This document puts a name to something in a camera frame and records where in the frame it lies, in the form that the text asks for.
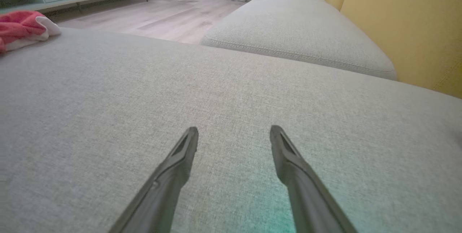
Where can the long yellow back cushion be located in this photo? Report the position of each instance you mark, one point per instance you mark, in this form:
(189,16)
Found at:
(415,27)

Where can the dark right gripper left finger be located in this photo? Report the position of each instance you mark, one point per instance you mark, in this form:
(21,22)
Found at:
(166,189)

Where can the large grey sofa ottoman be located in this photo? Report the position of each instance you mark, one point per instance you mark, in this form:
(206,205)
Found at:
(216,99)

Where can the red knit garment white trim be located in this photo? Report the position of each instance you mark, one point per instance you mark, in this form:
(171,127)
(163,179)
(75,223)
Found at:
(21,27)

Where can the grey sofa backrest cushion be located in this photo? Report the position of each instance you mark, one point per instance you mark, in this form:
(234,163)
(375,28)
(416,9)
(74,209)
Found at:
(288,27)

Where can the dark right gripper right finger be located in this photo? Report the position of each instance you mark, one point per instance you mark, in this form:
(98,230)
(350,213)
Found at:
(306,197)

